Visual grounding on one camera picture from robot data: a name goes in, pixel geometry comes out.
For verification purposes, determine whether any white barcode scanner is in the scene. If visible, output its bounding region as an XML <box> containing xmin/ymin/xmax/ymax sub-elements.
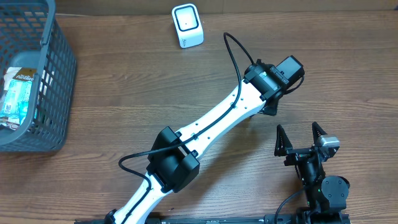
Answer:
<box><xmin>172</xmin><ymin>3</ymin><xmax>204</xmax><ymax>49</ymax></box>

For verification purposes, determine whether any brown Pantree snack pouch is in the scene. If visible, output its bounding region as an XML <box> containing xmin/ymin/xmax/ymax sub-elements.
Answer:
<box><xmin>1</xmin><ymin>67</ymin><xmax>37</xmax><ymax>131</ymax></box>

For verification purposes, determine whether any green wet wipes pack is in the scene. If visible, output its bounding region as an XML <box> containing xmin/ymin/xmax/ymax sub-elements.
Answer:
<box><xmin>1</xmin><ymin>79</ymin><xmax>32</xmax><ymax>125</ymax></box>

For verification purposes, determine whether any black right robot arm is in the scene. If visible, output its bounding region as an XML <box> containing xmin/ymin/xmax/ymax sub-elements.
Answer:
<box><xmin>274</xmin><ymin>122</ymin><xmax>350</xmax><ymax>213</ymax></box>

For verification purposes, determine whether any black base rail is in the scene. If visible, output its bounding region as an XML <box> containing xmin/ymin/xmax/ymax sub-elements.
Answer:
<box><xmin>74</xmin><ymin>210</ymin><xmax>352</xmax><ymax>224</ymax></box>

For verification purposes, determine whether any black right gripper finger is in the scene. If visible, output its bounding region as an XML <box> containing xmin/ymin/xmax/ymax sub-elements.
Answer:
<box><xmin>312</xmin><ymin>121</ymin><xmax>327</xmax><ymax>146</ymax></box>
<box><xmin>274</xmin><ymin>124</ymin><xmax>293</xmax><ymax>157</ymax></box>

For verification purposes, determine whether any grey plastic basket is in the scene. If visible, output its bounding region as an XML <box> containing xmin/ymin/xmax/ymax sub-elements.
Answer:
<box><xmin>1</xmin><ymin>0</ymin><xmax>77</xmax><ymax>152</ymax></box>

